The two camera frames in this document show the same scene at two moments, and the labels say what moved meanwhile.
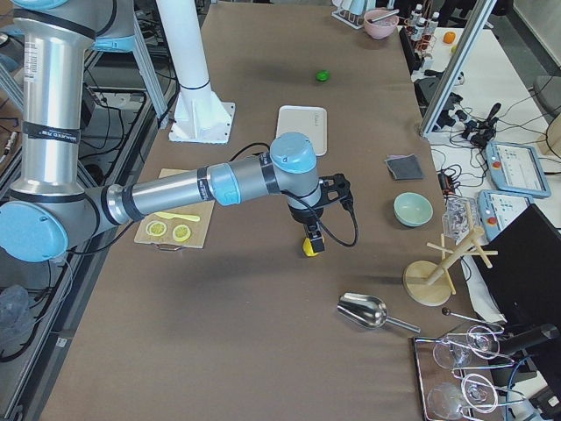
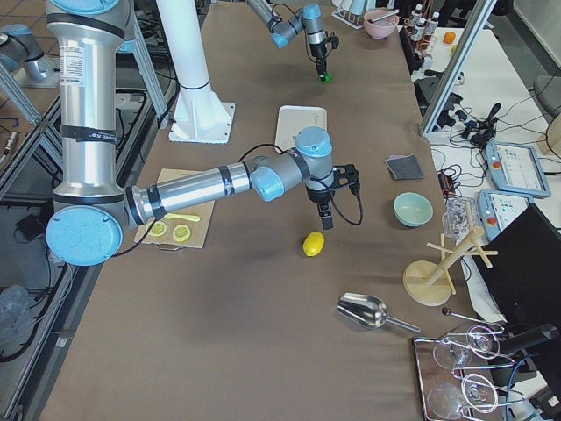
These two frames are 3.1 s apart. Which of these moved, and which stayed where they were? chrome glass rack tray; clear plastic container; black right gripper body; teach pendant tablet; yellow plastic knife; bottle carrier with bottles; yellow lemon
Moved: black right gripper body
Stayed: yellow plastic knife; bottle carrier with bottles; clear plastic container; yellow lemon; teach pendant tablet; chrome glass rack tray
